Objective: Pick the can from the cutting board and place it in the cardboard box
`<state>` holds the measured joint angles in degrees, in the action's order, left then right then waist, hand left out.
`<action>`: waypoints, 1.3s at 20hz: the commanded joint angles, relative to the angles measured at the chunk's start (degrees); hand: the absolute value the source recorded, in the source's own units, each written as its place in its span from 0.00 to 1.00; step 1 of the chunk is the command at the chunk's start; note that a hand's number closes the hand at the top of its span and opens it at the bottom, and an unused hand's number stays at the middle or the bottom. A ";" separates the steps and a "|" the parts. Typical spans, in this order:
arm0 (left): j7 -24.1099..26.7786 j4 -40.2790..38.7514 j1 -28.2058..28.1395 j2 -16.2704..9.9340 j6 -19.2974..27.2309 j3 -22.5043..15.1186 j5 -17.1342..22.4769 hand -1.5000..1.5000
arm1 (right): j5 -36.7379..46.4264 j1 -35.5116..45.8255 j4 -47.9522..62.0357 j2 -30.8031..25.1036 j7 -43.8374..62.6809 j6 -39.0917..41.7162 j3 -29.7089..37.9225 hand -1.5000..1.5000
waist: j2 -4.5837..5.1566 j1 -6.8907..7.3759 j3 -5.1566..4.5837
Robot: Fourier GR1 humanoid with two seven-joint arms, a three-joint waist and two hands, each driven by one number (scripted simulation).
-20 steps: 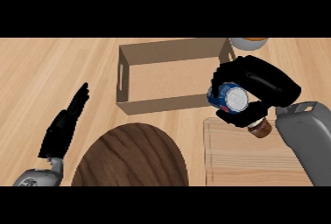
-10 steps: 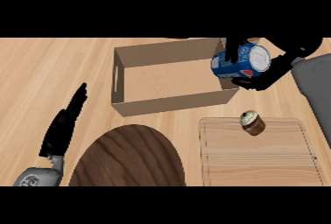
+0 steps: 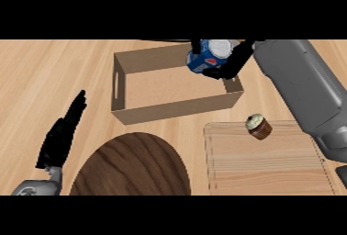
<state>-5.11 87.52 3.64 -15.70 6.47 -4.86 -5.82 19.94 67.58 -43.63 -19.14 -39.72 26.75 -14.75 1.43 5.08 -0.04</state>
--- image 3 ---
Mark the dark brown oval wooden board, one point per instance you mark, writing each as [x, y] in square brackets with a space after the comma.
[134, 166]

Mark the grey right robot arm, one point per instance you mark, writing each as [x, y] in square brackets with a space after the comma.
[308, 91]

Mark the chocolate cupcake with pale frosting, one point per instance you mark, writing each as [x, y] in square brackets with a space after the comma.
[259, 127]

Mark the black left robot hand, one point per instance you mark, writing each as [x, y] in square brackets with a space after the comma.
[59, 139]

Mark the brown cardboard box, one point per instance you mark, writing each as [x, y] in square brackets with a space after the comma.
[172, 85]

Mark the blue soda can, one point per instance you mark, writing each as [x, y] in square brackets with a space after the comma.
[208, 56]

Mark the pale wooden cutting board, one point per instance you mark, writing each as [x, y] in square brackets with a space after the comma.
[267, 165]

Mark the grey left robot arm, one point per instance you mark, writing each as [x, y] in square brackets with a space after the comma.
[44, 183]

